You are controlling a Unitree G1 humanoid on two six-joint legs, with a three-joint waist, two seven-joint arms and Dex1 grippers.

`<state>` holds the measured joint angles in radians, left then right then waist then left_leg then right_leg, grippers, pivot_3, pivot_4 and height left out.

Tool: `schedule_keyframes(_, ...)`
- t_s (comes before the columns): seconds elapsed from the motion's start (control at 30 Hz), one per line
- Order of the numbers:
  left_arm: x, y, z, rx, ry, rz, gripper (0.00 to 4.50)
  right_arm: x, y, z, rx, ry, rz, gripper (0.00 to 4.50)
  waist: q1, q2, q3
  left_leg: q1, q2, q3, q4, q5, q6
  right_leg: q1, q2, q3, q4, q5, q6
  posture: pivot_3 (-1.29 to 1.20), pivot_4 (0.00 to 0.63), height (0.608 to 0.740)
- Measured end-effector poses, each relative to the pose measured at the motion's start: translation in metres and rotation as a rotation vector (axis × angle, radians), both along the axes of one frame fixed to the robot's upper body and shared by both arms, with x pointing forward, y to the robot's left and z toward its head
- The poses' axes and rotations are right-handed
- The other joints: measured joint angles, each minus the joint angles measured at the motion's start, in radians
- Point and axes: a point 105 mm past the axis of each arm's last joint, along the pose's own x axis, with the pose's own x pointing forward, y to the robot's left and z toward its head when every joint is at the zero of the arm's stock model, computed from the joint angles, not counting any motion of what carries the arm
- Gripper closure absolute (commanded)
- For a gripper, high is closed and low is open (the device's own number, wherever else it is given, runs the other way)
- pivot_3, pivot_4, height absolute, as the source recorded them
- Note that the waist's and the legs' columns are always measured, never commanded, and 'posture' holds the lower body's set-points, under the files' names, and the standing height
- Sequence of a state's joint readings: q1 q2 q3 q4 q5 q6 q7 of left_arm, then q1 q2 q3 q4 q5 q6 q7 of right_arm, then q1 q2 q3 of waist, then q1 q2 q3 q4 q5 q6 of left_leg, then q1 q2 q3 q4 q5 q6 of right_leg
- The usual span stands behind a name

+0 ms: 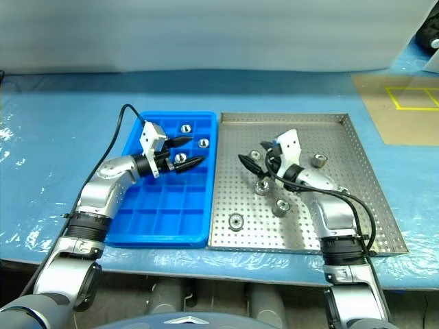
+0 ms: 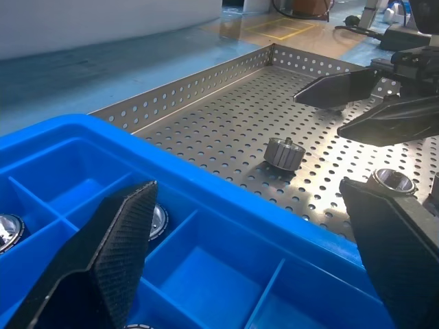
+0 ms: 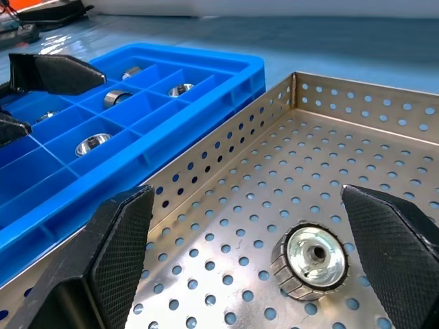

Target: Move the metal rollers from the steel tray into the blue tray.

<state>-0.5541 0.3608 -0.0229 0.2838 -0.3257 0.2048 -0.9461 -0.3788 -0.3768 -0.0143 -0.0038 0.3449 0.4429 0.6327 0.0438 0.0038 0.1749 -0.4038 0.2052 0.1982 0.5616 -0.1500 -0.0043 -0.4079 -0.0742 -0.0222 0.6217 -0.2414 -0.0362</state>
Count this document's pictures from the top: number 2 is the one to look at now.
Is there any blue plastic divided bin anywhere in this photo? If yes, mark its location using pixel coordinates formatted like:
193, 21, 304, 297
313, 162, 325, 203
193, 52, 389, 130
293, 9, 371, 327
0, 114, 399, 329

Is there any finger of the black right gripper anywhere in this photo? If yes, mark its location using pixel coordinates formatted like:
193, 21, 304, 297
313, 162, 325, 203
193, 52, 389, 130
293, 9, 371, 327
293, 68, 383, 110
337, 95, 439, 147

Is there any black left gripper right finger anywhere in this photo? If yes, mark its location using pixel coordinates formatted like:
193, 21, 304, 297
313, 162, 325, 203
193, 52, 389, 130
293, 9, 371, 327
339, 177, 439, 329

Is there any black cable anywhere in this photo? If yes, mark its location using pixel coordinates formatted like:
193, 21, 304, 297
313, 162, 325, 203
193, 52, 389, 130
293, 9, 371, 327
334, 15, 385, 38

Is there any perforated metal tray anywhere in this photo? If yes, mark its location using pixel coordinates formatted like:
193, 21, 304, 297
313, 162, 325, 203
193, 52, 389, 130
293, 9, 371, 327
87, 43, 439, 241

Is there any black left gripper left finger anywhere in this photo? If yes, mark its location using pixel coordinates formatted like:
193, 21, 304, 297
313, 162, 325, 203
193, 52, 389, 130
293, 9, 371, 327
5, 180, 159, 329

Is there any brown cardboard box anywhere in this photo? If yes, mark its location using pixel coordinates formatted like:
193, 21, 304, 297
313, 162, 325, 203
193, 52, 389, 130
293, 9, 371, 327
294, 0, 331, 16

